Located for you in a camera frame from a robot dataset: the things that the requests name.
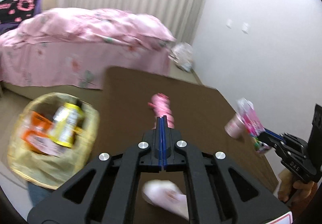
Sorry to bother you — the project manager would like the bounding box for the pink caterpillar toy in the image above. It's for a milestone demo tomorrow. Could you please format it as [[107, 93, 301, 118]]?
[[148, 93, 175, 129]]

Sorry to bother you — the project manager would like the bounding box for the black pink pillow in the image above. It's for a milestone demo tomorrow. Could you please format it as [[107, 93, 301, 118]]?
[[0, 0, 41, 34]]

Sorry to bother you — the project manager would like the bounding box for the orange snack bag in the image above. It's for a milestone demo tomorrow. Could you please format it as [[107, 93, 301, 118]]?
[[21, 111, 65, 157]]

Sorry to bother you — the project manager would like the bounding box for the operator right hand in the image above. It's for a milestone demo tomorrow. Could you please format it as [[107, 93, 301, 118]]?
[[277, 169, 315, 202]]

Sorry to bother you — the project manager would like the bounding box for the white wall socket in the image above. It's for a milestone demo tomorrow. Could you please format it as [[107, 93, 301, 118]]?
[[241, 23, 250, 34]]

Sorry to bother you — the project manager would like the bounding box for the pink cartoon wrapper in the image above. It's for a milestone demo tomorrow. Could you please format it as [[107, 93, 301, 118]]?
[[237, 98, 271, 154]]

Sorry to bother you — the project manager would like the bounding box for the white wall switch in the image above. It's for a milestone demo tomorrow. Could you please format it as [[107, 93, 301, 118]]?
[[226, 19, 232, 29]]

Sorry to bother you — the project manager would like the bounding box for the pink plastic bottle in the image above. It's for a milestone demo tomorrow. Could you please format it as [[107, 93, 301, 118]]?
[[224, 113, 245, 139]]

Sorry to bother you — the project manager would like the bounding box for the clear plastic bag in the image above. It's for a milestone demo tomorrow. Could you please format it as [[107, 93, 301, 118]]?
[[170, 43, 193, 73]]

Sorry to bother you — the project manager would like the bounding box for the pink floral bed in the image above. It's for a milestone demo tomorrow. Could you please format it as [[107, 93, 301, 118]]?
[[1, 8, 175, 89]]

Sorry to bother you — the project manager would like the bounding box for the brown cloth table cover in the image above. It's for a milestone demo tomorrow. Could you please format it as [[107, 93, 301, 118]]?
[[90, 65, 279, 224]]

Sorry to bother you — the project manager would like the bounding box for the yellow-lined trash bin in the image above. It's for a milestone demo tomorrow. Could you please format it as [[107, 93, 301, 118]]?
[[7, 92, 99, 190]]

